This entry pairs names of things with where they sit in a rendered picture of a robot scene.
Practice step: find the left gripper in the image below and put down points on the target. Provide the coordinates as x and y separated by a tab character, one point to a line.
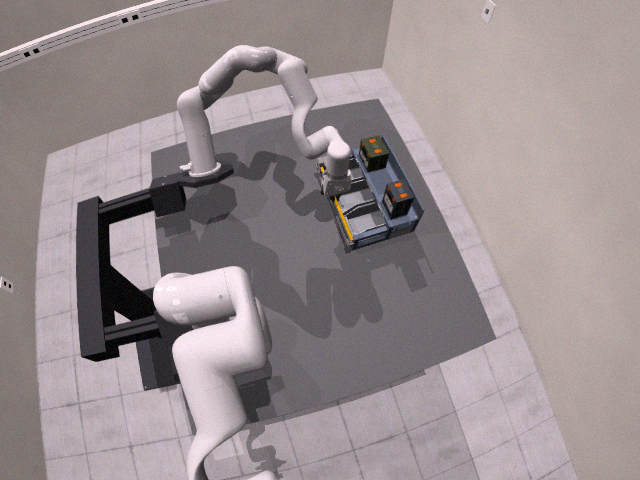
334	189

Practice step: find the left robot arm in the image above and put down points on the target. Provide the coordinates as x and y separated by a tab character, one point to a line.
292	72

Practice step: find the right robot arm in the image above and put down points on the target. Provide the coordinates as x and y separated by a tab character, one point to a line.
208	359

